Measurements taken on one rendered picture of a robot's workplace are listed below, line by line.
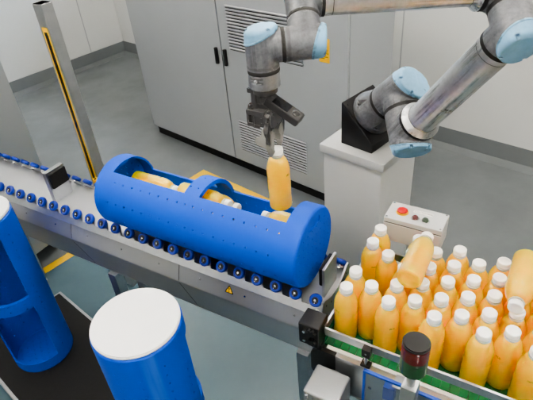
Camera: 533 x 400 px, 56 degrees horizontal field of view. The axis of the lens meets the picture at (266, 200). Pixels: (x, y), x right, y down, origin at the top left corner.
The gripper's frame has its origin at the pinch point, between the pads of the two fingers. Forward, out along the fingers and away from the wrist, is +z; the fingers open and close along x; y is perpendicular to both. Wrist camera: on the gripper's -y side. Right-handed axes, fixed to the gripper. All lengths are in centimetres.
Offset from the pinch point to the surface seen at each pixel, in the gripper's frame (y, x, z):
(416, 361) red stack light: -56, 39, 21
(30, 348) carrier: 136, 38, 126
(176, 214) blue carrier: 35.4, 12.3, 26.8
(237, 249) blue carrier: 9.6, 14.3, 31.9
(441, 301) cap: -55, 8, 33
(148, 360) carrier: 15, 56, 43
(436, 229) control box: -45, -24, 34
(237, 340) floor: 50, -24, 143
